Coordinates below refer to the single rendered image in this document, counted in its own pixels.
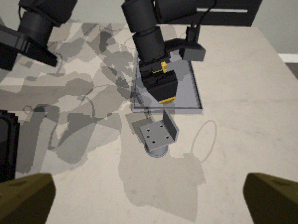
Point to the grey l-shaped bracket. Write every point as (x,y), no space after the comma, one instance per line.
(158,134)

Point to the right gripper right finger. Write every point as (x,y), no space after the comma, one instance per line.
(271,199)

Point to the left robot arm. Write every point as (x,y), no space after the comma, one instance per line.
(37,24)

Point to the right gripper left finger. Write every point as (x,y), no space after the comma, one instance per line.
(27,200)

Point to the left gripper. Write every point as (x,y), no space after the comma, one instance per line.
(160,84)

